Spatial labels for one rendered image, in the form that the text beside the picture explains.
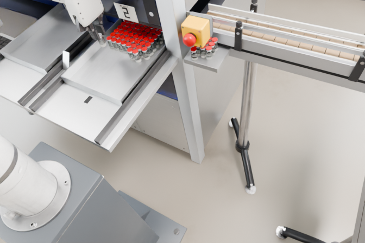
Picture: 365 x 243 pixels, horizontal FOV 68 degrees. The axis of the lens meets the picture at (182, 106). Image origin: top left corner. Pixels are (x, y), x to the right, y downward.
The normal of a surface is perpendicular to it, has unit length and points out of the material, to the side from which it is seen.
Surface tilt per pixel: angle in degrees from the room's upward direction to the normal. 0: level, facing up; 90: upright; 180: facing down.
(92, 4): 92
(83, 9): 90
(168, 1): 90
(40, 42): 0
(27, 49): 0
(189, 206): 0
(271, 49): 90
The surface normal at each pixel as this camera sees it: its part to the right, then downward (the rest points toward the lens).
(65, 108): -0.12, -0.59
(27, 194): 0.81, 0.40
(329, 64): -0.48, 0.73
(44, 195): 0.91, 0.25
